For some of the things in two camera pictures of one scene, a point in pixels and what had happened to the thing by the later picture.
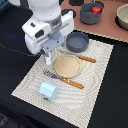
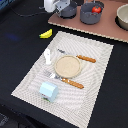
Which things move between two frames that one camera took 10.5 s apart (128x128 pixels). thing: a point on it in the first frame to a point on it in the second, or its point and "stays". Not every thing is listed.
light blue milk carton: x=48 y=91 stays
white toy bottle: x=48 y=59 stays
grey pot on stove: x=86 y=14 stays
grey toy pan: x=76 y=42 to x=69 y=11
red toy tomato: x=96 y=9 stays
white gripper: x=48 y=36 to x=52 y=5
